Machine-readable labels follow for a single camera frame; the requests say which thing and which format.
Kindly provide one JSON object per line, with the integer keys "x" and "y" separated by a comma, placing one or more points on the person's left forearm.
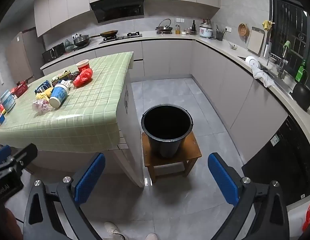
{"x": 14, "y": 226}

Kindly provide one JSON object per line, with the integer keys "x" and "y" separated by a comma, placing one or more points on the red paper cup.
{"x": 82, "y": 67}

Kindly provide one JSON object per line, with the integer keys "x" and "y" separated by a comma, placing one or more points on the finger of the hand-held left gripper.
{"x": 2, "y": 153}
{"x": 27, "y": 153}

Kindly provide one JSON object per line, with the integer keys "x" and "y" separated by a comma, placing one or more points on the steel faucet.
{"x": 281, "y": 67}

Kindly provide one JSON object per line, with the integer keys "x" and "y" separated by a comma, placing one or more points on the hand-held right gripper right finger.
{"x": 223, "y": 180}

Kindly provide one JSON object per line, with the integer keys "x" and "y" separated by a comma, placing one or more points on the steel dish rack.
{"x": 276, "y": 58}

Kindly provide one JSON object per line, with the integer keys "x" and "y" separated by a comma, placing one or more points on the bamboo strainer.
{"x": 243, "y": 31}

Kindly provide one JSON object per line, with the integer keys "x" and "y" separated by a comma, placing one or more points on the black plastic bucket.
{"x": 167, "y": 130}

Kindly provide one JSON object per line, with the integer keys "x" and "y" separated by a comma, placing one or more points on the green bottle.
{"x": 300, "y": 73}

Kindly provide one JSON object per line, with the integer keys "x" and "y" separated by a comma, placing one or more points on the yellow sponge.
{"x": 43, "y": 95}

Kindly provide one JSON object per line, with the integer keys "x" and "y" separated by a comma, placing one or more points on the red plastic bag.
{"x": 82, "y": 78}

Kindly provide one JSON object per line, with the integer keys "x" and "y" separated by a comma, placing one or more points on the white dish cloth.
{"x": 265, "y": 77}

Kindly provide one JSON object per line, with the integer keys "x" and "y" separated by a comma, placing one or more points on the black range hood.
{"x": 117, "y": 11}

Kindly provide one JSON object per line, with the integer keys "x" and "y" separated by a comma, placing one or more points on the pink plastic wrapper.
{"x": 41, "y": 105}

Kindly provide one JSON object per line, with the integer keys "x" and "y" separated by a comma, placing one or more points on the wooden stool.
{"x": 190, "y": 155}

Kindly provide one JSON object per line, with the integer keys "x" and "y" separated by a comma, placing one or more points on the person's shoe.
{"x": 113, "y": 230}
{"x": 151, "y": 237}

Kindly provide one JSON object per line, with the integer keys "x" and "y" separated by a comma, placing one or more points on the lower kitchen cabinets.
{"x": 220, "y": 67}

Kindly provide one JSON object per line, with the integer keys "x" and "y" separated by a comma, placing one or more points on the black utensil holder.
{"x": 219, "y": 36}

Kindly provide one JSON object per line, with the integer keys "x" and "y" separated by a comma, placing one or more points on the dark window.
{"x": 292, "y": 22}

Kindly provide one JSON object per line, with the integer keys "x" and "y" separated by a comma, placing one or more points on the blue red small packet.
{"x": 1, "y": 119}

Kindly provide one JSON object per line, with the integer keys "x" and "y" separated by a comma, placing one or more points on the wok with glass lid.
{"x": 165, "y": 28}

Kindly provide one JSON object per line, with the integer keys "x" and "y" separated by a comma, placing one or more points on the blue white paper cup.
{"x": 58, "y": 95}

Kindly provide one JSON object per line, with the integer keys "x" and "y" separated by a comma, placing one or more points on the person's right shoe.
{"x": 151, "y": 237}

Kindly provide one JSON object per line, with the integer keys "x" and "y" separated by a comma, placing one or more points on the white plate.
{"x": 252, "y": 62}

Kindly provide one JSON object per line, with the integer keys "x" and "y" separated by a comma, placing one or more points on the person's left shoe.
{"x": 113, "y": 230}

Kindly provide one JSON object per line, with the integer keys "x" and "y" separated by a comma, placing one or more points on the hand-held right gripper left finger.
{"x": 91, "y": 177}

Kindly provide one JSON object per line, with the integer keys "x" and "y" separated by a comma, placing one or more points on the round blue white tub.
{"x": 7, "y": 101}

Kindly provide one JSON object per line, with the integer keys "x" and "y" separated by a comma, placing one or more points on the black gas stove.
{"x": 122, "y": 38}

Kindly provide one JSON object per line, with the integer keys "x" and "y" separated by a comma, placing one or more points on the white wall outlet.
{"x": 180, "y": 20}
{"x": 228, "y": 29}
{"x": 76, "y": 34}

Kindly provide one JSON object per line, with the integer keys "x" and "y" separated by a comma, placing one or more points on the white blue wrapper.
{"x": 66, "y": 82}

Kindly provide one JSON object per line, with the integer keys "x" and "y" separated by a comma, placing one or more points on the white plastic jug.
{"x": 297, "y": 217}

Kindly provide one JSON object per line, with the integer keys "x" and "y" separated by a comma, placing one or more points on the dark glass bottle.
{"x": 193, "y": 27}

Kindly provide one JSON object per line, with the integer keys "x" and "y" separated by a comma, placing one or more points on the small bowl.
{"x": 233, "y": 47}

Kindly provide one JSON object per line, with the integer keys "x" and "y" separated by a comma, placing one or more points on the grey lidded pot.
{"x": 81, "y": 40}

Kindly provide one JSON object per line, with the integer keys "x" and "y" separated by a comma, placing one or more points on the yellow hanging cloth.
{"x": 266, "y": 25}

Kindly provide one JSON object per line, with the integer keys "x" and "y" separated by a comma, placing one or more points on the grey cutting board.
{"x": 255, "y": 41}

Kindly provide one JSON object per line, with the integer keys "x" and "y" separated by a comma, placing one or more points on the frying pan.
{"x": 108, "y": 33}

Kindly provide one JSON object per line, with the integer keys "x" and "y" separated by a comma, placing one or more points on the black yellow can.
{"x": 61, "y": 77}

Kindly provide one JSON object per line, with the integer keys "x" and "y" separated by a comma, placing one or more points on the white rice cooker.
{"x": 205, "y": 31}

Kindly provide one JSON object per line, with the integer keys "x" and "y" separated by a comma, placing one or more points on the blue drink can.
{"x": 42, "y": 87}

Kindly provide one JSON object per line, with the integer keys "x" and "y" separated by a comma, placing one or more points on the brown refrigerator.
{"x": 21, "y": 55}

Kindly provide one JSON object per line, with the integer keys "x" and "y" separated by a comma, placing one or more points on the black microwave oven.
{"x": 53, "y": 53}

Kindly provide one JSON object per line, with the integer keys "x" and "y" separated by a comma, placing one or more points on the black built-in dishwasher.
{"x": 282, "y": 160}

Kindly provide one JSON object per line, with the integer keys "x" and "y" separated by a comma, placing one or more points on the yellow oil bottle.
{"x": 178, "y": 30}

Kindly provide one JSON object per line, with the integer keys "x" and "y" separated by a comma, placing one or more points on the white kitchen island cabinet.
{"x": 131, "y": 150}

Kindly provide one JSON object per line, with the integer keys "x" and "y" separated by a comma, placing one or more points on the black wok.
{"x": 302, "y": 96}

